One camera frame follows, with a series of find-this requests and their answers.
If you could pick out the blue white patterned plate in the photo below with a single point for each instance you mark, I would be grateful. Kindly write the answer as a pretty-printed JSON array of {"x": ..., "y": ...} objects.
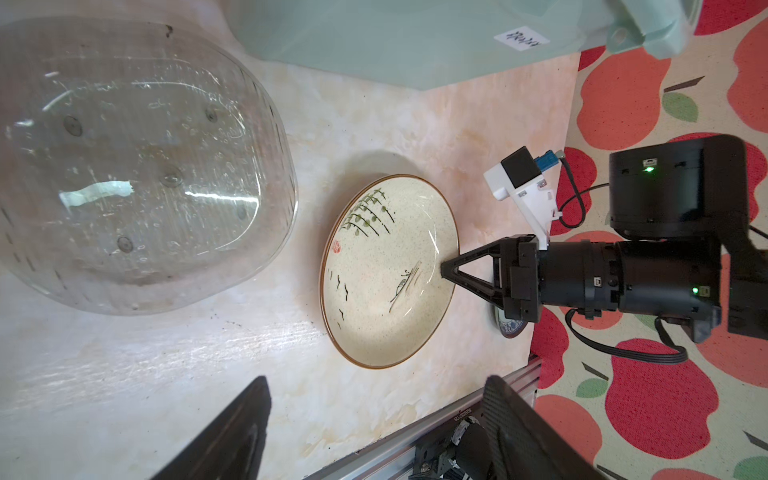
[{"x": 509, "y": 328}]

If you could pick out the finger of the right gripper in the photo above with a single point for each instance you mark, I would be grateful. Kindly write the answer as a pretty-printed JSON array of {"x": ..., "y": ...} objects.
[
  {"x": 493, "y": 250},
  {"x": 481, "y": 288}
]

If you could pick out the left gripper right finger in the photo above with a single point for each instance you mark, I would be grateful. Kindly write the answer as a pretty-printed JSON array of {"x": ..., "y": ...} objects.
[{"x": 522, "y": 444}]

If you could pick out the light green plastic bin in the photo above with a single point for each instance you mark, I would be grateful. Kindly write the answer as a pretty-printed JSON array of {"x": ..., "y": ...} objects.
[{"x": 429, "y": 44}]

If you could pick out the grey clear glass plate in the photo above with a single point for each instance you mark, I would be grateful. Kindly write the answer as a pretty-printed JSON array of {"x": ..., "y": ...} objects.
[{"x": 143, "y": 169}]

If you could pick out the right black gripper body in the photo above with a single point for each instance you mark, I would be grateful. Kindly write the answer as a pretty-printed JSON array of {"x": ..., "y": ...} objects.
[{"x": 683, "y": 255}]

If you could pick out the front aluminium rail base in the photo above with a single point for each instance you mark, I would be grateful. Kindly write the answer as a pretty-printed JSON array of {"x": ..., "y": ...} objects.
[{"x": 394, "y": 456}]

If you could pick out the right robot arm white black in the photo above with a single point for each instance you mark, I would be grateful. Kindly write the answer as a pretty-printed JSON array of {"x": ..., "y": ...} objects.
[{"x": 750, "y": 288}]

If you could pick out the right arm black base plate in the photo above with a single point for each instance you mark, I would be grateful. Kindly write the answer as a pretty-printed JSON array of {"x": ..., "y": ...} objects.
[{"x": 455, "y": 450}]

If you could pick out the cream plate with plant motif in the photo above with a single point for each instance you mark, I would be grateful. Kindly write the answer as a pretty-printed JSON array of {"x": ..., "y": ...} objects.
[{"x": 382, "y": 294}]

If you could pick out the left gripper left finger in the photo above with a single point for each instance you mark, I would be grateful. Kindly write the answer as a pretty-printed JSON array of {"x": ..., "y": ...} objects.
[{"x": 232, "y": 445}]

